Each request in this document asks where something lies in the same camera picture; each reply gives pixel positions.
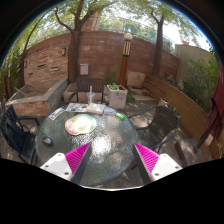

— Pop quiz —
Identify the right tree trunk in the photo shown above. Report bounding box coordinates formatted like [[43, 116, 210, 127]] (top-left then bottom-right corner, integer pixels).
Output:
[[150, 7, 165, 76]]

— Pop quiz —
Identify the black chair at left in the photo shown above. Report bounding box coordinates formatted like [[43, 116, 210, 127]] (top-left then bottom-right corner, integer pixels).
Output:
[[0, 105, 40, 164]]

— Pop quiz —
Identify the clear plastic cup with straw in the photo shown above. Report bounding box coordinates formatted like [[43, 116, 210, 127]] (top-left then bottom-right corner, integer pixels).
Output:
[[86, 87, 95, 104]]

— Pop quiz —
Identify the white wall box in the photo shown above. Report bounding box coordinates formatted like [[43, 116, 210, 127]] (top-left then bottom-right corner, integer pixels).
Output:
[[80, 64, 89, 76]]

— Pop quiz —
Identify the round pastel mouse pad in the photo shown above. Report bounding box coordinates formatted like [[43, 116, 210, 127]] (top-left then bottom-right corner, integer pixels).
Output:
[[65, 114, 97, 135]]

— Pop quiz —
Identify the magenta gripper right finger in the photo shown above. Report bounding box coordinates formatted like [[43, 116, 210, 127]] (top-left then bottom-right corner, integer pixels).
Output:
[[133, 143, 182, 185]]

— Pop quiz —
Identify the white square planter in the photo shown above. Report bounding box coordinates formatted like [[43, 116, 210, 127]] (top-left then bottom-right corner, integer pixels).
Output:
[[106, 85, 128, 109]]

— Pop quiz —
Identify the wooden bench fence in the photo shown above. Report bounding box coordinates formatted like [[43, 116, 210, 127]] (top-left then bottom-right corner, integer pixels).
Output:
[[142, 74, 224, 160]]

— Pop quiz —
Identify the tree trunk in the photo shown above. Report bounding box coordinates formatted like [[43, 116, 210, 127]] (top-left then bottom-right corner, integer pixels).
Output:
[[54, 0, 99, 83], [150, 7, 165, 76]]

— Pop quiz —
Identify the dark chair behind table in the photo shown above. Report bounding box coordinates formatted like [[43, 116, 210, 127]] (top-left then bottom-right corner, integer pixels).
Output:
[[65, 77, 109, 105]]

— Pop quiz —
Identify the left tree trunk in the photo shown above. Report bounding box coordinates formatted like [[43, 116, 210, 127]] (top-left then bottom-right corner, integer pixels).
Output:
[[54, 0, 99, 83]]

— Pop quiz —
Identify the round glass patio table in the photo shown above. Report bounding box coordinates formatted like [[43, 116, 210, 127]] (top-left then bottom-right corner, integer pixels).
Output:
[[35, 106, 138, 186]]

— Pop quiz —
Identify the black mesh chair at right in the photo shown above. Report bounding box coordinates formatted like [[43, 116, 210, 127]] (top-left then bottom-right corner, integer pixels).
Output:
[[129, 105, 179, 150]]

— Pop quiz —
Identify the white book on table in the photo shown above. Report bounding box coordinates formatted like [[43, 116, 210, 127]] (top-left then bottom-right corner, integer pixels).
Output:
[[86, 103, 105, 114]]

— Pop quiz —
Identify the green tube on table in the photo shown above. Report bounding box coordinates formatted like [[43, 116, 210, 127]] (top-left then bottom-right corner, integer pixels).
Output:
[[115, 113, 126, 120]]

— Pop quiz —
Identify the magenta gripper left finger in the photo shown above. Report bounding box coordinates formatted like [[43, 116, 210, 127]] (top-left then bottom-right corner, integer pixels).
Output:
[[41, 143, 92, 185]]

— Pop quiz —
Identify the folded red patio umbrella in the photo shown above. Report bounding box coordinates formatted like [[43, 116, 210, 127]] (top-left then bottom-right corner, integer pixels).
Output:
[[197, 63, 224, 148]]

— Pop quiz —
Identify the watercolour paint palette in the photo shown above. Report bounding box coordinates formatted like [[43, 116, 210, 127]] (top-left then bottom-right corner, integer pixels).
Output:
[[66, 103, 87, 113]]

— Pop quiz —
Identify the small card on table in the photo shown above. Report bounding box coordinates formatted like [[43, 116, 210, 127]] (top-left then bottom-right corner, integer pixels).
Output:
[[104, 107, 116, 115]]

